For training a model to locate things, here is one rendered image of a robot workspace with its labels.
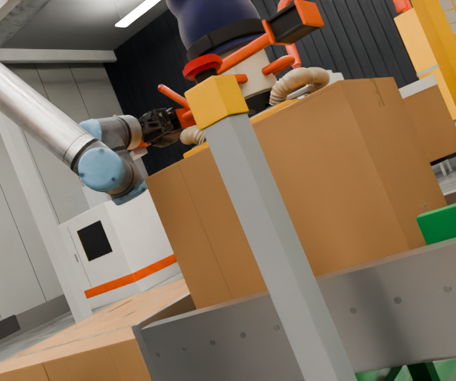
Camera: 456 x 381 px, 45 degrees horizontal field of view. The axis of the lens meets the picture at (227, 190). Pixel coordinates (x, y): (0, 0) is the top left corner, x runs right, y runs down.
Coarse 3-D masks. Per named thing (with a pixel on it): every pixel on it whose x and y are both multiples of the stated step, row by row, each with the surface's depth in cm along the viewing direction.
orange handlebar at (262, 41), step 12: (264, 36) 110; (240, 48) 113; (252, 48) 112; (228, 60) 115; (240, 60) 114; (276, 60) 136; (288, 60) 135; (264, 72) 138; (276, 72) 141; (144, 144) 165
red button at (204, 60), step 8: (200, 56) 90; (208, 56) 90; (216, 56) 90; (192, 64) 89; (200, 64) 89; (208, 64) 90; (216, 64) 91; (184, 72) 91; (192, 72) 90; (200, 72) 90; (208, 72) 90; (216, 72) 92; (192, 80) 94; (200, 80) 91
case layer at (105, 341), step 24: (168, 288) 261; (120, 312) 241; (144, 312) 207; (72, 336) 225; (96, 336) 195; (120, 336) 172; (24, 360) 212; (48, 360) 186; (72, 360) 178; (96, 360) 171; (120, 360) 165
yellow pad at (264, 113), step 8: (256, 104) 132; (264, 104) 133; (280, 104) 125; (288, 104) 124; (256, 112) 133; (264, 112) 128; (272, 112) 126; (256, 120) 129; (200, 144) 141; (208, 144) 138; (192, 152) 141
